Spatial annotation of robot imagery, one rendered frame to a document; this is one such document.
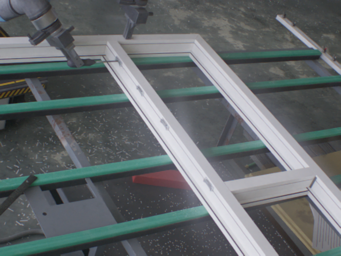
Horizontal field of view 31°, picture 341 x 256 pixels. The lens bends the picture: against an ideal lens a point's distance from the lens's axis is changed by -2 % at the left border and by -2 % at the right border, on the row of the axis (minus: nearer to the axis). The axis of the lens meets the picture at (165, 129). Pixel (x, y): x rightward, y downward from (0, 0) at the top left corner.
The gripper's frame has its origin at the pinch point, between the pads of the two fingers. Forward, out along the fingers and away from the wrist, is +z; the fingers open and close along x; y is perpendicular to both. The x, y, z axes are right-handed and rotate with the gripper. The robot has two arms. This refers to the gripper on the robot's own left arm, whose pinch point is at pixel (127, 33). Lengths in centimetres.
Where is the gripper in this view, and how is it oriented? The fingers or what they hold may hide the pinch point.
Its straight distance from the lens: 252.6
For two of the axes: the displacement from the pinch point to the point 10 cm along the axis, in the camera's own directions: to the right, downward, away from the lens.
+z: -2.8, 7.7, 5.7
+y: 8.4, -0.9, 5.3
